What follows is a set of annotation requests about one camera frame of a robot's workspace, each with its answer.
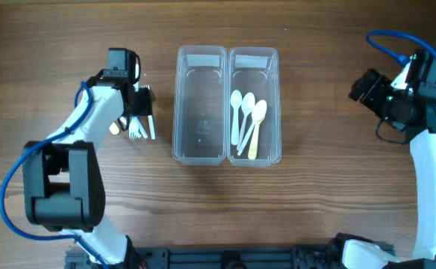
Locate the white plastic spoon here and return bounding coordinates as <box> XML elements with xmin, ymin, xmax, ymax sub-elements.
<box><xmin>230</xmin><ymin>90</ymin><xmax>243</xmax><ymax>146</ymax></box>
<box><xmin>237</xmin><ymin>99</ymin><xmax>267</xmax><ymax>155</ymax></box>
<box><xmin>237</xmin><ymin>92</ymin><xmax>255</xmax><ymax>146</ymax></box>

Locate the yellow plastic spoon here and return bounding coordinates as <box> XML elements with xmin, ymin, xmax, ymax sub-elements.
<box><xmin>248</xmin><ymin>118</ymin><xmax>264</xmax><ymax>160</ymax></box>

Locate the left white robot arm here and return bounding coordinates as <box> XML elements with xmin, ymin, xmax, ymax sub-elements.
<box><xmin>19</xmin><ymin>48</ymin><xmax>149</xmax><ymax>268</ymax></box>

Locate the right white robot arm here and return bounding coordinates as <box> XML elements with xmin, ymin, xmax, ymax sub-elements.
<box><xmin>349</xmin><ymin>49</ymin><xmax>436</xmax><ymax>266</ymax></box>

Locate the left clear plastic container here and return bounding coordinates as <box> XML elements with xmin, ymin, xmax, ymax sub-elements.
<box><xmin>172</xmin><ymin>46</ymin><xmax>227</xmax><ymax>166</ymax></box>

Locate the clear plastic container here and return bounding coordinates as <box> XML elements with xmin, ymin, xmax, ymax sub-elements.
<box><xmin>172</xmin><ymin>46</ymin><xmax>227</xmax><ymax>166</ymax></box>
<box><xmin>225</xmin><ymin>46</ymin><xmax>281</xmax><ymax>167</ymax></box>

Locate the right clear plastic container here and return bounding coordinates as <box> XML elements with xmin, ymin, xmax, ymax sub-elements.
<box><xmin>225</xmin><ymin>46</ymin><xmax>281</xmax><ymax>167</ymax></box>

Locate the white plastic fork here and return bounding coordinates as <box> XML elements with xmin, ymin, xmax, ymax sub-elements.
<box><xmin>119</xmin><ymin>117</ymin><xmax>128</xmax><ymax>127</ymax></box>
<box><xmin>137</xmin><ymin>117</ymin><xmax>148</xmax><ymax>139</ymax></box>
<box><xmin>140</xmin><ymin>85</ymin><xmax>156</xmax><ymax>140</ymax></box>

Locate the light blue plastic fork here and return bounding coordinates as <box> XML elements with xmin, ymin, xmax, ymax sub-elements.
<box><xmin>128</xmin><ymin>117</ymin><xmax>141</xmax><ymax>140</ymax></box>

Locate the yellow plastic fork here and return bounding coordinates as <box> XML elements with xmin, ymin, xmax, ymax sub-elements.
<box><xmin>109</xmin><ymin>122</ymin><xmax>121</xmax><ymax>135</ymax></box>

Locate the left blue cable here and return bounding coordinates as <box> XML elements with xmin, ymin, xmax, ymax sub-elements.
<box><xmin>0</xmin><ymin>80</ymin><xmax>110</xmax><ymax>269</ymax></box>

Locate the blue cable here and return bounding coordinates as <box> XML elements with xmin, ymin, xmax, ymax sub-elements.
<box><xmin>365</xmin><ymin>29</ymin><xmax>436</xmax><ymax>188</ymax></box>
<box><xmin>0</xmin><ymin>80</ymin><xmax>110</xmax><ymax>269</ymax></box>

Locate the right blue cable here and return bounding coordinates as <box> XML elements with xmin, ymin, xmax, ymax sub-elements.
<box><xmin>365</xmin><ymin>29</ymin><xmax>436</xmax><ymax>188</ymax></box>

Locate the black aluminium base frame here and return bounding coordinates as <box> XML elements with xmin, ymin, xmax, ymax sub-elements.
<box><xmin>64</xmin><ymin>233</ymin><xmax>396</xmax><ymax>269</ymax></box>

